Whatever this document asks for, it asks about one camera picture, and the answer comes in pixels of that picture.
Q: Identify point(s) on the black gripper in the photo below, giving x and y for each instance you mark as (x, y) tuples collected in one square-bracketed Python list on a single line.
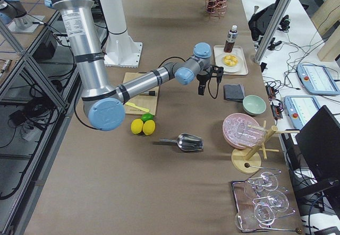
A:
[(202, 79)]

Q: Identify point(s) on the white round plate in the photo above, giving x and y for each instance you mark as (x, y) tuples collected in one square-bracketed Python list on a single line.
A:
[(227, 69)]

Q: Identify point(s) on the glazed twisted donut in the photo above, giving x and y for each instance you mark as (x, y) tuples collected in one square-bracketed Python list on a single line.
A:
[(230, 60)]

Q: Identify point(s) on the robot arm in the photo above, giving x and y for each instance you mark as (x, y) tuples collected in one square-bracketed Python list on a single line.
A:
[(16, 18)]

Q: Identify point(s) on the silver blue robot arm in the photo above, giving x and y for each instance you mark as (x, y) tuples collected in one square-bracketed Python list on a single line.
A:
[(104, 103)]

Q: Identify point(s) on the cream rabbit tray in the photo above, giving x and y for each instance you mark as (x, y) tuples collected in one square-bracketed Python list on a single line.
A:
[(237, 50)]

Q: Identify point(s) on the dark tea bottle on tray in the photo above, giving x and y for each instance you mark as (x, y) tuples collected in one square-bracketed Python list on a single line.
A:
[(230, 40)]

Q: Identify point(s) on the grey folded cloth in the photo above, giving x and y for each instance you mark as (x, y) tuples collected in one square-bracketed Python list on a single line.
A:
[(233, 92)]

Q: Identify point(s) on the steel muddler bar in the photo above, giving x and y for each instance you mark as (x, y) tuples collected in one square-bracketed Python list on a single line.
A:
[(148, 93)]

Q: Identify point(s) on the wooden cutting board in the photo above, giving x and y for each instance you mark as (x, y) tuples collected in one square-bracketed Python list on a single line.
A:
[(143, 101)]

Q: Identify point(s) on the mint green bowl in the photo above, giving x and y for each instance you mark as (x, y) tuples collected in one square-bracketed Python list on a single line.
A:
[(254, 105)]

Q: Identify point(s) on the metal ice scoop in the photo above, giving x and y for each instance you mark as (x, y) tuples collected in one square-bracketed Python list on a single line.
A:
[(186, 142)]

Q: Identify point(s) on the pink bowl with ice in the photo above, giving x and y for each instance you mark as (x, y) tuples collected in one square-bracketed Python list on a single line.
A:
[(231, 123)]

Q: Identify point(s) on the clear glass on stand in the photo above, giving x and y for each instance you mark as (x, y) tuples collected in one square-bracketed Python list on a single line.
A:
[(249, 132)]

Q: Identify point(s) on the yellow plastic knife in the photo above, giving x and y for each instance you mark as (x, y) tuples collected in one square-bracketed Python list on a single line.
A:
[(130, 104)]

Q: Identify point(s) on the green lime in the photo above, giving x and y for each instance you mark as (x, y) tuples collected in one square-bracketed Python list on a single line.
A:
[(146, 117)]

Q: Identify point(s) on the yellow lemon beside lime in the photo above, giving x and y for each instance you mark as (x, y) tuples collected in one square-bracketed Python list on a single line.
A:
[(149, 127)]

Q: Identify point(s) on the yellow lemon near edge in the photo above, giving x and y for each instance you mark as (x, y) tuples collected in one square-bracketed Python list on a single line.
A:
[(137, 126)]

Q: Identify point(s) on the bottle in copper rack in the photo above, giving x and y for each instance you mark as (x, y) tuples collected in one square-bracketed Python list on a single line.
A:
[(210, 6)]

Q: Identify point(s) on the wooden cup tree stand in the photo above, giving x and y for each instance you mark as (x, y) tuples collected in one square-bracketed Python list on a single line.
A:
[(248, 160)]

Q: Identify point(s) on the teach pendant near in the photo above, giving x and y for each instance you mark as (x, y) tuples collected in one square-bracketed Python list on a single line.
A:
[(301, 108)]

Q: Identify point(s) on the teach pendant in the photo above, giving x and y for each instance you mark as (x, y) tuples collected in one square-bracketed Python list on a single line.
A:
[(301, 108), (317, 80)]

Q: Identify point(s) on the teach pendant far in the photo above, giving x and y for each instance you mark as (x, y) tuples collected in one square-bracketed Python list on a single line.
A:
[(317, 80)]

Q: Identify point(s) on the wine glass rear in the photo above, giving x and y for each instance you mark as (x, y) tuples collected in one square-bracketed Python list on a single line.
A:
[(266, 181)]

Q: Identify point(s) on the wine glass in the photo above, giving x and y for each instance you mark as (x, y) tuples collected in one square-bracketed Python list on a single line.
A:
[(275, 199), (266, 181), (259, 218)]

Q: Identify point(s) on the black monitor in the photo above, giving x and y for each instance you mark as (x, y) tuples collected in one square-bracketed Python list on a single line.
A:
[(318, 142)]

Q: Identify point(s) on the wine glass middle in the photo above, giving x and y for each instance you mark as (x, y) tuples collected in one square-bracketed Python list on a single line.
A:
[(275, 199)]

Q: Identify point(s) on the wine glass front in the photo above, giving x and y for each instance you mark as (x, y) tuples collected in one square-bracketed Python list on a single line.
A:
[(259, 218)]

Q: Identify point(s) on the copper wire bottle rack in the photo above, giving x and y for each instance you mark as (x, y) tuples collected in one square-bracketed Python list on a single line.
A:
[(219, 9)]

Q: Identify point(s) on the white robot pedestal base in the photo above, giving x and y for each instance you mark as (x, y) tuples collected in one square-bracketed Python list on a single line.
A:
[(120, 49)]

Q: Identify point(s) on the aluminium frame post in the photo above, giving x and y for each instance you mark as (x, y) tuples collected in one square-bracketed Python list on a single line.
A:
[(274, 22)]

